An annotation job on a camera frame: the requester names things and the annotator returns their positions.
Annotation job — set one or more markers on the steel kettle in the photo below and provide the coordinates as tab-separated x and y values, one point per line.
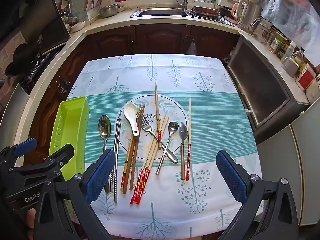
252	15

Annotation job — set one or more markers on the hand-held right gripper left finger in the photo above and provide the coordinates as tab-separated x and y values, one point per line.
98	180

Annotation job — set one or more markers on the steel pot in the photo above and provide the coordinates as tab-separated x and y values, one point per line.
108	10

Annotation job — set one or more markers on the black pan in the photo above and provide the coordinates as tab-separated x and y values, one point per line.
225	10

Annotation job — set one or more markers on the brown wooden chopstick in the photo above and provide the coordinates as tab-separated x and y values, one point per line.
137	162
133	170

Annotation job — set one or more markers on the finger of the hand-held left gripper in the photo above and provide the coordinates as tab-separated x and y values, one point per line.
58	158
25	146

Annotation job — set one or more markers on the white ceramic spoon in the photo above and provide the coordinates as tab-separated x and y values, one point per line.
130	116

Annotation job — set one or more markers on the white pink kettle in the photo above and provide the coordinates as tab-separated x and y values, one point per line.
239	7

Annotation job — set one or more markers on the large steel spoon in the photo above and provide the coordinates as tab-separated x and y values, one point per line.
104	127

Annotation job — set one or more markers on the black gas stove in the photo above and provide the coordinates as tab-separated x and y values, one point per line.
42	65

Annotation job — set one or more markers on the hanging plastic bag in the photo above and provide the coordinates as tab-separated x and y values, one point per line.
192	48

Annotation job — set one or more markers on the grey countertop cabinet appliance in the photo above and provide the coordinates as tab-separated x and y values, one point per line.
267	85

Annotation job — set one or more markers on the steel kitchen sink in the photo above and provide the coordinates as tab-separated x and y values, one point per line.
160	12

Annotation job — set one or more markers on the hanging utensil rack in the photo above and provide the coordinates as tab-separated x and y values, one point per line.
65	5

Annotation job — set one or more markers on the small round steel spoon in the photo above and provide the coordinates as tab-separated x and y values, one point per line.
173	128

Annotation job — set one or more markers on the dark wooden base cabinets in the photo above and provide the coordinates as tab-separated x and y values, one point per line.
160	40

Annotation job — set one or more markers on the leaf print tablecloth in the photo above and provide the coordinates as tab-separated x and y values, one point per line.
212	130

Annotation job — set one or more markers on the steel chopstick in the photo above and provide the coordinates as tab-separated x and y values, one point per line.
118	160
116	145

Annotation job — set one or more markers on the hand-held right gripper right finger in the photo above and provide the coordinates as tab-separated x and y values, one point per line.
231	177

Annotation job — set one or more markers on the red label jar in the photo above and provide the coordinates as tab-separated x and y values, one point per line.
306	78

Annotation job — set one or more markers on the green plastic utensil tray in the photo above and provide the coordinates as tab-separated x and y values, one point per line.
70	120

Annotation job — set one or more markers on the glass teapot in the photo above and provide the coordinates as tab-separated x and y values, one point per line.
262	31

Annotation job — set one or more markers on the small spice jar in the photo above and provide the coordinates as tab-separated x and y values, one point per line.
275	45

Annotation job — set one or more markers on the stack of red plates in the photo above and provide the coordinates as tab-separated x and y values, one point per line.
206	11

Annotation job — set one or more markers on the white refrigerator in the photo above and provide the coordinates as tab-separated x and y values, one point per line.
300	167

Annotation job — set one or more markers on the clear plastic bottle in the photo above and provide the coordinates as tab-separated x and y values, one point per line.
288	52

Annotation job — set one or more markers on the steel fork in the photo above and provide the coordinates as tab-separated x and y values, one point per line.
146	127

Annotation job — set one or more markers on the white kitchen countertop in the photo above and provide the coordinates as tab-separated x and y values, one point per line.
75	40

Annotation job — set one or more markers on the steel range hood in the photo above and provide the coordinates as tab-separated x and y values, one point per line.
12	107

